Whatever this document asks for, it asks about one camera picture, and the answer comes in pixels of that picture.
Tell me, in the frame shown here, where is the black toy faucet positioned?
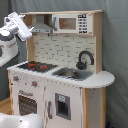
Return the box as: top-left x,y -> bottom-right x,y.
75,50 -> 95,71

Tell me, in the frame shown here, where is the left stove knob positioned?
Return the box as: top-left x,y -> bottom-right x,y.
13,76 -> 19,81

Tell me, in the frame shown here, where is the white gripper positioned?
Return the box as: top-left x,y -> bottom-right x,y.
3,12 -> 32,41

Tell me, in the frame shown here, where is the cabinet door with dispenser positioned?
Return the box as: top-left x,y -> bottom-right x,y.
45,82 -> 81,128

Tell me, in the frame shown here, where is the toy microwave door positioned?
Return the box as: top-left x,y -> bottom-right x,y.
52,14 -> 78,33

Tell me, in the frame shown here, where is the right stove knob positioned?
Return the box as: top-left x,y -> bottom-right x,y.
32,81 -> 38,87

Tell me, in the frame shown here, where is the white oven door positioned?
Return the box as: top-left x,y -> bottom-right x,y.
12,84 -> 44,117

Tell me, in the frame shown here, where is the metal toy sink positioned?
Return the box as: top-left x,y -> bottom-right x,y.
52,67 -> 92,81

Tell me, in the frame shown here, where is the stove knob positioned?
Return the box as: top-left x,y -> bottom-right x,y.
13,76 -> 19,81
32,81 -> 38,87

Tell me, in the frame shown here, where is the black stove top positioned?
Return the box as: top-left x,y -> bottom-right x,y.
20,61 -> 56,73

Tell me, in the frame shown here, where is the wooden toy kitchen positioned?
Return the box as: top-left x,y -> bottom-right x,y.
8,10 -> 115,128

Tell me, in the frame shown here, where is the grey range hood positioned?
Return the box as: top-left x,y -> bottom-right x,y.
30,14 -> 53,33

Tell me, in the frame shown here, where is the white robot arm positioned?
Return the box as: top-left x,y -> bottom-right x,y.
0,12 -> 43,128

